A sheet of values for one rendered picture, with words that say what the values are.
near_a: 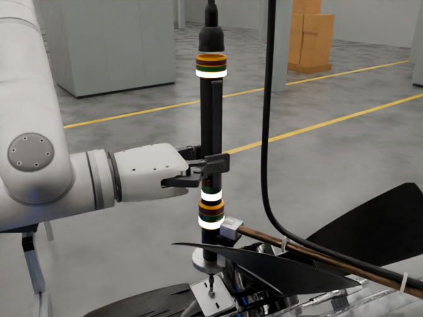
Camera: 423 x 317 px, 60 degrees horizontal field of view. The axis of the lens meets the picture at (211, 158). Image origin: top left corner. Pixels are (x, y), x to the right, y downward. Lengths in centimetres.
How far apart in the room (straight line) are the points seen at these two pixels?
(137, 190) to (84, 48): 624
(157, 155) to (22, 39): 26
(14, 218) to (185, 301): 36
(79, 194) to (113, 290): 204
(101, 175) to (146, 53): 666
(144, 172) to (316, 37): 833
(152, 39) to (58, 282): 529
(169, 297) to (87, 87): 619
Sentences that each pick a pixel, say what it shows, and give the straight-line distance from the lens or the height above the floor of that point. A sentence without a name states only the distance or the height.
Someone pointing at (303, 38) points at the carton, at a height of 71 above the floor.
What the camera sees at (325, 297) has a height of 110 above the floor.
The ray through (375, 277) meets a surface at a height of 136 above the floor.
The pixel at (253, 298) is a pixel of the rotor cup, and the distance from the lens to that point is 74.
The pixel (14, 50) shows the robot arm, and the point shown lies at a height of 164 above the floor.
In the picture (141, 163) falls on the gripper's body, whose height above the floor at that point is 150.
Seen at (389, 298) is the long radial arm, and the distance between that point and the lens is 90.
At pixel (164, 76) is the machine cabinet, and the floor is 19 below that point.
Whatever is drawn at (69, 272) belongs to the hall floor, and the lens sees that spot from 274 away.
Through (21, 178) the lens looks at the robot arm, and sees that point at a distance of 44.
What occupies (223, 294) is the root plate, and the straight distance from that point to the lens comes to 75.
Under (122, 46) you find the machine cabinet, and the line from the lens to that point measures 693.
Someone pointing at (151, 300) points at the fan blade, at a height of 118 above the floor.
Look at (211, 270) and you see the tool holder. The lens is 66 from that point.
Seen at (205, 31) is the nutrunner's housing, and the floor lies 167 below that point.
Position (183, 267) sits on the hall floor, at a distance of 261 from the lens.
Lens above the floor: 172
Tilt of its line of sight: 25 degrees down
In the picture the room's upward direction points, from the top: straight up
